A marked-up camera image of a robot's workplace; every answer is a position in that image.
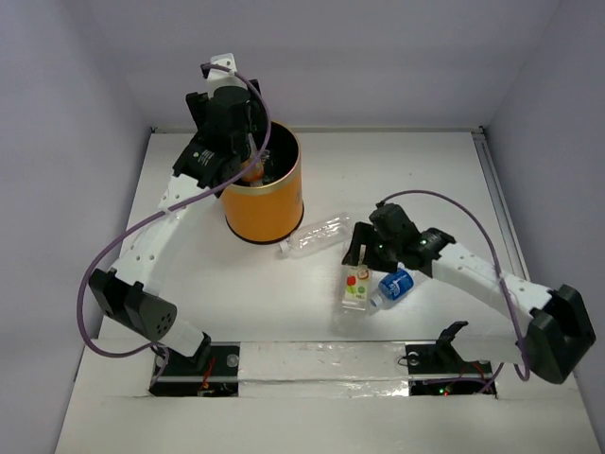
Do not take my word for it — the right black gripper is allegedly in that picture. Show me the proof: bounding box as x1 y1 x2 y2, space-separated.
344 220 401 273

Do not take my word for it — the clear unlabelled bottle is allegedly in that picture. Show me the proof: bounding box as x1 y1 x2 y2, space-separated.
278 213 353 258

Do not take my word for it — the blue label bottle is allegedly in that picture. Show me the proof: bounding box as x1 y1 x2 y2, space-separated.
370 268 416 309

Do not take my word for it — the apple juice label bottle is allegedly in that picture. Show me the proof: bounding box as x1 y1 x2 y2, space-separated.
341 265 372 311

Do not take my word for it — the orange label bottle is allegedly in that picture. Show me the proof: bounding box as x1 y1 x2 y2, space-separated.
240 148 270 187

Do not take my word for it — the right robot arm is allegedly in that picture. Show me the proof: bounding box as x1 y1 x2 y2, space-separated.
341 203 596 384

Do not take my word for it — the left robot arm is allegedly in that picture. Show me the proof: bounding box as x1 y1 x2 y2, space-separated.
77 71 271 374

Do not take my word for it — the orange cylindrical bin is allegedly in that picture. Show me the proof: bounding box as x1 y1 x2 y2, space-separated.
220 122 304 244

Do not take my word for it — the silver foil tape strip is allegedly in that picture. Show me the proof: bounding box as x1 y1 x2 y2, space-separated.
237 341 409 398

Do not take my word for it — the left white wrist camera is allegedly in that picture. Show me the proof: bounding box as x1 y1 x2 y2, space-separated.
201 53 241 98

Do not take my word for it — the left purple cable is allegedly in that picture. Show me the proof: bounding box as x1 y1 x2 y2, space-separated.
77 61 272 358

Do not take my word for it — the purple cable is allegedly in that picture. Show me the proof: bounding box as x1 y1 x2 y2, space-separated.
77 61 272 358
375 190 533 382

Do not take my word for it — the aluminium rail at right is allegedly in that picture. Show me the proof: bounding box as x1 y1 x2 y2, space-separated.
471 128 529 280

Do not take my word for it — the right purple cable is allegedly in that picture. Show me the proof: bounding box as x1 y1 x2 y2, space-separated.
375 190 533 382

